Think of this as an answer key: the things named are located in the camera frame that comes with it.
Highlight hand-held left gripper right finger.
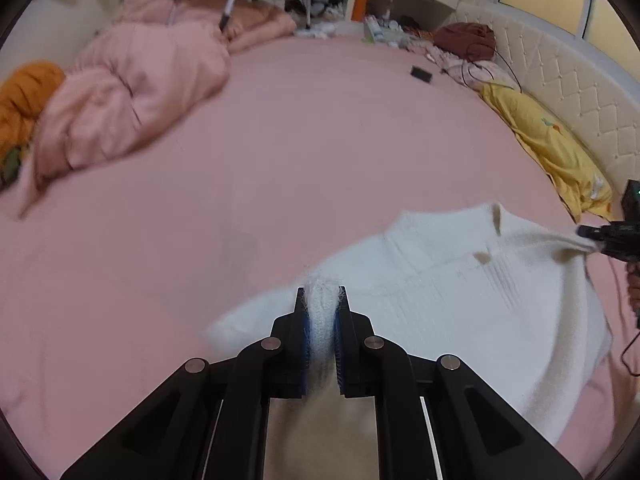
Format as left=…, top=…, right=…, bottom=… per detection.
left=334, top=286, right=583, bottom=480

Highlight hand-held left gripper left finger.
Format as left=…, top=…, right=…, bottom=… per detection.
left=60, top=286, right=311, bottom=480

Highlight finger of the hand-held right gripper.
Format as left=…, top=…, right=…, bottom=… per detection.
left=576, top=225, right=608, bottom=248

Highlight white knit sweater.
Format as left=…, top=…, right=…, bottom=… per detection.
left=205, top=202, right=613, bottom=480

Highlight yellow blanket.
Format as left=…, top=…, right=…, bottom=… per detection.
left=480, top=82, right=613, bottom=221

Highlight cream padded headboard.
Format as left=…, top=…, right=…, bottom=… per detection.
left=452, top=2, right=640, bottom=196

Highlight floral pink pillow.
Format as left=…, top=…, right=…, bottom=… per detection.
left=425, top=42, right=516, bottom=92

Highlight pink bed sheet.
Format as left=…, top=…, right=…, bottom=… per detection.
left=0, top=35, right=640, bottom=480

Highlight brown cloth bundle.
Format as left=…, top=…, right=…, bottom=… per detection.
left=432, top=22, right=496, bottom=61

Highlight pink quilt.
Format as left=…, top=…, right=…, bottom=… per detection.
left=20, top=0, right=298, bottom=218

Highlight orange cloth bundle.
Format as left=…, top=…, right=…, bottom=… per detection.
left=0, top=61, right=67, bottom=188

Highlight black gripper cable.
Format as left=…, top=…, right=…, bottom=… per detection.
left=620, top=260, right=640, bottom=377

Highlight black cable on bed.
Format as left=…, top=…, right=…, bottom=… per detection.
left=462, top=40, right=523, bottom=93

